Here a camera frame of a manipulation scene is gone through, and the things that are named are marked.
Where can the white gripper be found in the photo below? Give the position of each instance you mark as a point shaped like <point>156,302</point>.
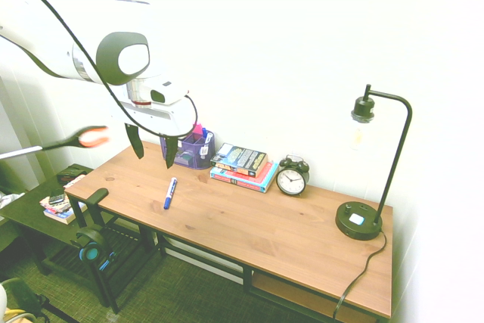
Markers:
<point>166,118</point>

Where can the blue whiteboard marker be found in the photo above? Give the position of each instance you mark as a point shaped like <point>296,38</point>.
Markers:
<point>170,194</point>

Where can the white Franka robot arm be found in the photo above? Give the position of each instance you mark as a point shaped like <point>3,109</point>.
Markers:
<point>45,50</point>

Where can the green small box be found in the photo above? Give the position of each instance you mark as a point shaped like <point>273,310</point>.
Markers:
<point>186,157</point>

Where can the purple mesh desk organizer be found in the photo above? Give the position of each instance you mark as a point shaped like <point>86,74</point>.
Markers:
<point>196,158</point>

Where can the pink sticky note pad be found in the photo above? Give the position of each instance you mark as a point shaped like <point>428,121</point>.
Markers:
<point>197,129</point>

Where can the blue white glue stick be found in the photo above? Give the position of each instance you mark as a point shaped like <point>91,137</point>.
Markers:
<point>206,146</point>

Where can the grabber stick with orange tip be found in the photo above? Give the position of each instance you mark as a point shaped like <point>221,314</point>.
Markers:
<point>92,137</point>

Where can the black headphone hanger clamp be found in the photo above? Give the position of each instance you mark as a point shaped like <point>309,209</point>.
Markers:
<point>97,196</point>

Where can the items on side table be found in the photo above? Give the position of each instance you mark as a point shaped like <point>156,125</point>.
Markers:
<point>73,183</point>

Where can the dark small case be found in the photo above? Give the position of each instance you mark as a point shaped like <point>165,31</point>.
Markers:
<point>70,174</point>

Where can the dark paperback book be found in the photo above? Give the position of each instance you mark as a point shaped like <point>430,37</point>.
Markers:
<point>240,158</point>

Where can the blue box on floor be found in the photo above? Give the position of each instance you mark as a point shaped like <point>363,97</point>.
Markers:
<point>66,216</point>

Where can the red and teal book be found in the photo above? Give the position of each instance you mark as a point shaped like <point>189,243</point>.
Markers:
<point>261,181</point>

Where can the black and blue headphones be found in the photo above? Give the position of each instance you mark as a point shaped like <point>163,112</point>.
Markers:
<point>92,249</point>

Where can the dark low side table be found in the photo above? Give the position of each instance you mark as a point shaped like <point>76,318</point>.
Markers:
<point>26,209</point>

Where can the black twin-bell alarm clock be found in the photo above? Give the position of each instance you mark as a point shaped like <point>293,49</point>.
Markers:
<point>291,180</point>

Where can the black desk lamp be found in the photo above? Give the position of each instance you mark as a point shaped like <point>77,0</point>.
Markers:
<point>357,221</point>

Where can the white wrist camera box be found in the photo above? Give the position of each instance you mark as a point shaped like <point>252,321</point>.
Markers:
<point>170,90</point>

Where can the wooden desk with black frame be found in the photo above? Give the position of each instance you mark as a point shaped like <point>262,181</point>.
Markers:
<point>234,232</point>

